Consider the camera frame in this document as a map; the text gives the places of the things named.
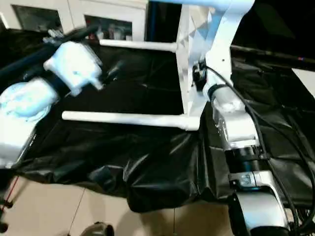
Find white board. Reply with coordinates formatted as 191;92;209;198
291;68;315;99

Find black left robot foot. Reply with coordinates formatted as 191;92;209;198
80;222;115;236

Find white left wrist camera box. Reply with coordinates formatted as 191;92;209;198
43;40;105;97

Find black plastic mat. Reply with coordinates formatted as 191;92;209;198
0;29;315;214

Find red cable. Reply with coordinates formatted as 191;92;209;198
5;176;21;209

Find grey metal bar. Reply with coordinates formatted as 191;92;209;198
230;44;315;64

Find black metal stand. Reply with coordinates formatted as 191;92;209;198
0;175;20;234

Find white cabinet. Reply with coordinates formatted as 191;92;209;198
0;0;149;42

